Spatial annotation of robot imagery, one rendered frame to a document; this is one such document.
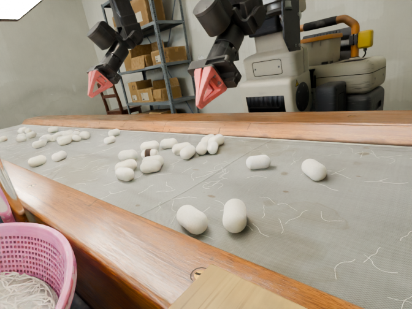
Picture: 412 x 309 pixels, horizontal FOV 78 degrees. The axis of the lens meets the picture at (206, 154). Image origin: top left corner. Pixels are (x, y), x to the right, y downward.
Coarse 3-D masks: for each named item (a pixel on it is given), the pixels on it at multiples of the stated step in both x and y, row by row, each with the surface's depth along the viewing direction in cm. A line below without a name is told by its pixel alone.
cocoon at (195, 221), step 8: (184, 208) 24; (192, 208) 24; (184, 216) 23; (192, 216) 23; (200, 216) 23; (184, 224) 23; (192, 224) 22; (200, 224) 22; (192, 232) 23; (200, 232) 23
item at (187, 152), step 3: (186, 147) 43; (189, 147) 43; (192, 147) 44; (183, 150) 42; (186, 150) 42; (189, 150) 43; (192, 150) 43; (195, 150) 44; (180, 153) 43; (183, 153) 42; (186, 153) 42; (189, 153) 42; (192, 153) 43; (183, 156) 42; (186, 156) 42; (189, 156) 43
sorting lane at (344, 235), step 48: (0, 144) 90; (48, 144) 76; (96, 144) 66; (192, 144) 52; (240, 144) 47; (288, 144) 42; (336, 144) 39; (96, 192) 36; (144, 192) 34; (192, 192) 32; (240, 192) 30; (288, 192) 28; (336, 192) 26; (384, 192) 25; (240, 240) 22; (288, 240) 21; (336, 240) 20; (384, 240) 19; (336, 288) 16; (384, 288) 15
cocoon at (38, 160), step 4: (36, 156) 54; (40, 156) 55; (44, 156) 55; (28, 160) 53; (32, 160) 53; (36, 160) 54; (40, 160) 54; (44, 160) 55; (28, 164) 53; (32, 164) 53; (36, 164) 54; (40, 164) 55
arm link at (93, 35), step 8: (96, 24) 79; (104, 24) 78; (88, 32) 79; (96, 32) 77; (104, 32) 78; (112, 32) 80; (136, 32) 82; (96, 40) 78; (104, 40) 79; (112, 40) 80; (120, 40) 84; (128, 40) 82; (136, 40) 83; (104, 48) 80; (128, 48) 86
